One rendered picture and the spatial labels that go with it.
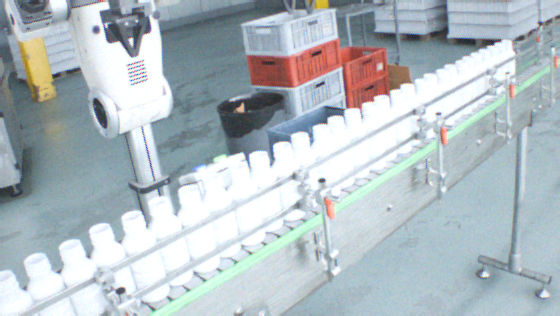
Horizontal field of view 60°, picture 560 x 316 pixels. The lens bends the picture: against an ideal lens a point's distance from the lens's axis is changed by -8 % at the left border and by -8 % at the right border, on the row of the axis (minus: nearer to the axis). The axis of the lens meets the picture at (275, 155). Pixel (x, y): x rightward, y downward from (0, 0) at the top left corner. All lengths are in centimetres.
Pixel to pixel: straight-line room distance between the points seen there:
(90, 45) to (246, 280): 78
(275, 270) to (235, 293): 11
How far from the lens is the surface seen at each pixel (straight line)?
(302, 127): 199
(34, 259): 89
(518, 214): 239
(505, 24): 759
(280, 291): 112
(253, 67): 373
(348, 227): 123
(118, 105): 150
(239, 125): 329
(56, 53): 1048
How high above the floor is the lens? 154
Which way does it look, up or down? 21 degrees down
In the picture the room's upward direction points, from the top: 9 degrees counter-clockwise
